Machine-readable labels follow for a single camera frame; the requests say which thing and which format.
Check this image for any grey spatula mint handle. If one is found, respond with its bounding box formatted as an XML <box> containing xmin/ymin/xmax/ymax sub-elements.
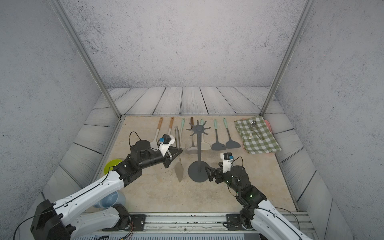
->
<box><xmin>223</xmin><ymin>118</ymin><xmax>241</xmax><ymax>149</ymax></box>

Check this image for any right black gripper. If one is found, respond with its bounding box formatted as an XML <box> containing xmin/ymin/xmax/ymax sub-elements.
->
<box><xmin>205</xmin><ymin>162</ymin><xmax>242</xmax><ymax>197</ymax></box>

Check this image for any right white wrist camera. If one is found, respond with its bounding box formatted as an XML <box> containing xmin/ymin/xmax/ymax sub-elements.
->
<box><xmin>221</xmin><ymin>153</ymin><xmax>234</xmax><ymax>173</ymax></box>

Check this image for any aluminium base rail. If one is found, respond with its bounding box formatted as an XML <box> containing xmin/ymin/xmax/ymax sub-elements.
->
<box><xmin>75</xmin><ymin>212</ymin><xmax>319</xmax><ymax>240</ymax></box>

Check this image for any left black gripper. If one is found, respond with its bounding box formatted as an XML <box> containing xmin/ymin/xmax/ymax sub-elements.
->
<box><xmin>137</xmin><ymin>146</ymin><xmax>183</xmax><ymax>171</ymax></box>

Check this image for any metal spoon on cloth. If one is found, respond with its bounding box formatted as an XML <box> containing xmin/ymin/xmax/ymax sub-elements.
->
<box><xmin>249</xmin><ymin>121</ymin><xmax>258</xmax><ymax>139</ymax></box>

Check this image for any grey spoon mint handle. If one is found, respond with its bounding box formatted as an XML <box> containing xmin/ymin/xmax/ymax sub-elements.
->
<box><xmin>211</xmin><ymin>119</ymin><xmax>227</xmax><ymax>151</ymax></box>

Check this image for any grey ladle brown handle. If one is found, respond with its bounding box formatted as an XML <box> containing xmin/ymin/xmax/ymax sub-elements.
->
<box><xmin>186</xmin><ymin>117</ymin><xmax>198</xmax><ymax>155</ymax></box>

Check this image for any grey utensil rack stand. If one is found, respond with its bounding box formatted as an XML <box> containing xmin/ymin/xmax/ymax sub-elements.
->
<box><xmin>188</xmin><ymin>121</ymin><xmax>211</xmax><ymax>183</ymax></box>

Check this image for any green checkered cloth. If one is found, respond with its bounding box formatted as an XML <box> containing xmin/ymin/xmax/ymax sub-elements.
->
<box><xmin>234</xmin><ymin>116</ymin><xmax>282</xmax><ymax>155</ymax></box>

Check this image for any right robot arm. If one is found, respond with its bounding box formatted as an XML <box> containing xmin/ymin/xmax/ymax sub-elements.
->
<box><xmin>205</xmin><ymin>159</ymin><xmax>310</xmax><ymax>240</ymax></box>

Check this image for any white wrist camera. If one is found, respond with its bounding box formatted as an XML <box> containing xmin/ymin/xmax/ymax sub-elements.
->
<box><xmin>221</xmin><ymin>153</ymin><xmax>234</xmax><ymax>173</ymax></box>
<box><xmin>158</xmin><ymin>134</ymin><xmax>176</xmax><ymax>157</ymax></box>

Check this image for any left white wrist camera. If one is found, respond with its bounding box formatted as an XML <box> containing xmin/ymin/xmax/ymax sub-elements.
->
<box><xmin>158</xmin><ymin>134</ymin><xmax>176</xmax><ymax>157</ymax></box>

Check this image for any green plastic bowl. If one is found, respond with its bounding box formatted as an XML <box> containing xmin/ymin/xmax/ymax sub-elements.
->
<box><xmin>104</xmin><ymin>159</ymin><xmax>122</xmax><ymax>175</ymax></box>

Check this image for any light blue cup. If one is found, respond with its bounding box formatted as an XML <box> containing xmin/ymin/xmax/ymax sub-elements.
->
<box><xmin>93</xmin><ymin>191</ymin><xmax>126</xmax><ymax>209</ymax></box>

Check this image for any left frame post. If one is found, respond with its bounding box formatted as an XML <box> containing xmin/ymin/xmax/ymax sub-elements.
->
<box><xmin>49</xmin><ymin>0</ymin><xmax>122</xmax><ymax>120</ymax></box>

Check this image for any pink board under cloth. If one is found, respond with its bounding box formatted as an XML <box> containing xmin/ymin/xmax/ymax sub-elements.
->
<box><xmin>264</xmin><ymin>120</ymin><xmax>273</xmax><ymax>134</ymax></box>

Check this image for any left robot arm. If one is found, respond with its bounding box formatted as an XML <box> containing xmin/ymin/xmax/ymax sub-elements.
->
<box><xmin>30</xmin><ymin>135</ymin><xmax>182</xmax><ymax>240</ymax></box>

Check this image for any cream turner wooden handle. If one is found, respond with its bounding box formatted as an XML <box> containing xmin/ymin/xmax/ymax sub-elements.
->
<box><xmin>168</xmin><ymin>117</ymin><xmax>174</xmax><ymax>135</ymax></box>

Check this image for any cream spatula mint handle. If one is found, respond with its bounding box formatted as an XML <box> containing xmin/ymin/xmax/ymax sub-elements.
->
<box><xmin>180</xmin><ymin>118</ymin><xmax>185</xmax><ymax>142</ymax></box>
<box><xmin>202</xmin><ymin>134</ymin><xmax>211</xmax><ymax>151</ymax></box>

